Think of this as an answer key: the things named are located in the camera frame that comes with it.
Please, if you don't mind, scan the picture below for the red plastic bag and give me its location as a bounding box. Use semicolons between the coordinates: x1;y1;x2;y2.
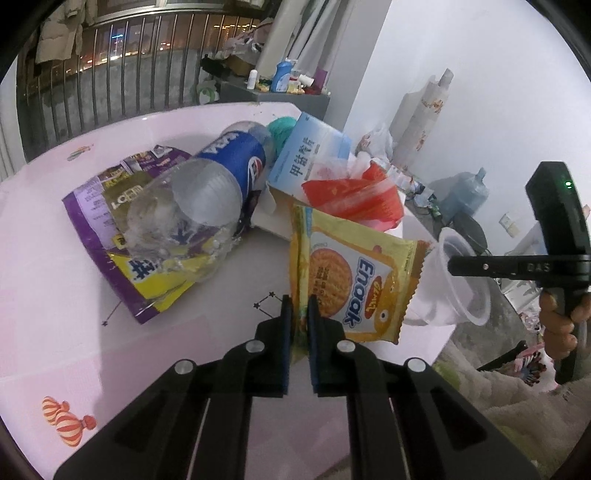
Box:
301;161;406;238

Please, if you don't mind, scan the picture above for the blue water jug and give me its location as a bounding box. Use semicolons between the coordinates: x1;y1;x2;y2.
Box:
441;167;489;222

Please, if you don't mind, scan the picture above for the beige fleece blanket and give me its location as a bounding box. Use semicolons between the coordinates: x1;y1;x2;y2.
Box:
431;323;591;467

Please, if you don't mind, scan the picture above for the black round pan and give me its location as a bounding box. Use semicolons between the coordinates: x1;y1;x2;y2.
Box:
455;215;490;254

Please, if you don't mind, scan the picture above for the person's right hand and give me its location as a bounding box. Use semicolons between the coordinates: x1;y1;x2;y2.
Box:
539;291;579;361

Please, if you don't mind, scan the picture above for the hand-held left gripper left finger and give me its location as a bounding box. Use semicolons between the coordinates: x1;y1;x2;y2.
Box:
54;295;294;480

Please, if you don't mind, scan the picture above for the grey cabinet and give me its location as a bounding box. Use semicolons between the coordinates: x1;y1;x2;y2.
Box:
219;80;332;127

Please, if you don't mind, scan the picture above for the blue detergent bottle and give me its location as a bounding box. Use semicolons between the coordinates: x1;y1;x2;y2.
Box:
271;59;296;93

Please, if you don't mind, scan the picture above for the beige jacket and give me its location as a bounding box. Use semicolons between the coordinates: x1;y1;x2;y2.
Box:
34;0;100;64

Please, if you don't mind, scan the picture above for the pink striped cloth item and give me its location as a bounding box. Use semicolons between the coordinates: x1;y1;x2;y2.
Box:
516;346;560;389

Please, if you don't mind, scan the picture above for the purple and yellow snack bag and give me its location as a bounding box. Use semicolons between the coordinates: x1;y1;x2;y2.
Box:
62;145;252;325

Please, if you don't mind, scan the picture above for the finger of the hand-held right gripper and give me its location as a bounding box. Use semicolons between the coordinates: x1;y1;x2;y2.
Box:
448;255;546;280

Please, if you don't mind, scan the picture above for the cluttered cardboard box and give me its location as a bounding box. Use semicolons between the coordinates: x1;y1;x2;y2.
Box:
203;18;265;79

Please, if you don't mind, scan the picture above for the white plastic bag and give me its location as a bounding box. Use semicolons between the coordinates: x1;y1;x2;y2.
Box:
355;124;395;160

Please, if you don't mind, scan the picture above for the yellow biscuit snack packet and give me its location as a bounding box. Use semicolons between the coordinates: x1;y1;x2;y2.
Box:
288;203;432;346

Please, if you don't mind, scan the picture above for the blue and white cardboard box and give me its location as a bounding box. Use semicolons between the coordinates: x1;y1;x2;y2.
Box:
252;111;356;241

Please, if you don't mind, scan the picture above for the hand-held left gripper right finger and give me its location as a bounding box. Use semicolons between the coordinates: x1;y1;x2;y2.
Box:
307;295;541;480

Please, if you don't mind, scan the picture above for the white plastic cup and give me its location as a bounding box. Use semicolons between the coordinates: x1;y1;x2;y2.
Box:
404;228;492;328

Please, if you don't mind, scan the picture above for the metal window railing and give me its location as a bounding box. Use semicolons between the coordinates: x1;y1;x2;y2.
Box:
16;9;273;162

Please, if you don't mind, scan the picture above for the green plastic bag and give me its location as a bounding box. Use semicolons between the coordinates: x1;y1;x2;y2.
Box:
268;117;298;160

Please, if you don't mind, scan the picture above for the clear bottle with blue label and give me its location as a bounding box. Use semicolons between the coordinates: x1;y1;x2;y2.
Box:
126;121;274;282

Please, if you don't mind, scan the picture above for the rolled printed wallpaper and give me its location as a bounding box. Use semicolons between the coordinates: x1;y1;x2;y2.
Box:
392;68;455;171

